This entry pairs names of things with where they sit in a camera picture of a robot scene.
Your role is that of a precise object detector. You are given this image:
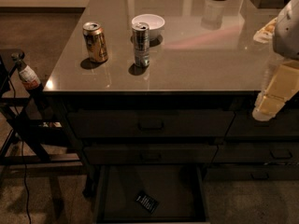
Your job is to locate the dark side table frame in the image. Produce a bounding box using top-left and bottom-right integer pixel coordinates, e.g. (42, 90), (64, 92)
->
(0, 49), (83, 185)

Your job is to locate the middle right drawer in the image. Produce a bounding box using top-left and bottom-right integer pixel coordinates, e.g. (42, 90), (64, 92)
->
(214, 142), (299, 163)

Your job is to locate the middle left drawer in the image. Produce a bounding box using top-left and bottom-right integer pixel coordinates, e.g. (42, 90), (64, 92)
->
(83, 144), (217, 164)

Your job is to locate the bottom right drawer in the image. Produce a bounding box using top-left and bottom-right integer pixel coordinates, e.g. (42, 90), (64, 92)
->
(205, 165), (299, 181)

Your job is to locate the top right drawer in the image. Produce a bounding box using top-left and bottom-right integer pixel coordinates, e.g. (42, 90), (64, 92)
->
(226, 109), (299, 140)

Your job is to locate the gold soda can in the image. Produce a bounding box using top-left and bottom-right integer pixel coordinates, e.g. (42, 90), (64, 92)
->
(82, 21), (108, 63)

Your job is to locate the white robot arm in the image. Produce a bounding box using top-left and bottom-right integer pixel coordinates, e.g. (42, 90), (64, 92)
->
(252, 0), (299, 121)

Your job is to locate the black cable on floor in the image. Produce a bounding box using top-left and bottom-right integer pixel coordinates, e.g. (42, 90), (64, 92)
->
(7, 75), (33, 224)

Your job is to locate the dark rxbar blueberry wrapper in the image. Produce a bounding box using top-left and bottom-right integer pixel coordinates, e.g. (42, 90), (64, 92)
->
(135, 190), (159, 214)

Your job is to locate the white bowl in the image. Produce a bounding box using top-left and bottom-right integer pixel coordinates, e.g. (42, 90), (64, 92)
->
(132, 14), (165, 41)

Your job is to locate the top left drawer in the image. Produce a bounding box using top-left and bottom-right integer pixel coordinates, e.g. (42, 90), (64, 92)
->
(67, 110), (235, 138)

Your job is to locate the cola bottle red label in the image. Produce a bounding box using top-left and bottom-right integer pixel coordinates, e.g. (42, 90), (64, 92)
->
(10, 51), (50, 110)

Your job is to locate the open bottom drawer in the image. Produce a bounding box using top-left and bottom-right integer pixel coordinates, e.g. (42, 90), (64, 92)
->
(93, 164), (209, 224)

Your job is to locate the slim silver energy can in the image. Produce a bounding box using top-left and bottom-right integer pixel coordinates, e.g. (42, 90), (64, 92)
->
(132, 22), (150, 67)

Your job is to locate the dark counter cabinet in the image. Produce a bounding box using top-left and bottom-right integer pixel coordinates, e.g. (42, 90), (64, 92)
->
(42, 0), (299, 224)

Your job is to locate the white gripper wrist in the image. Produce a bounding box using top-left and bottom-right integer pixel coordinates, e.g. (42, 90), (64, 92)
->
(252, 60), (299, 121)

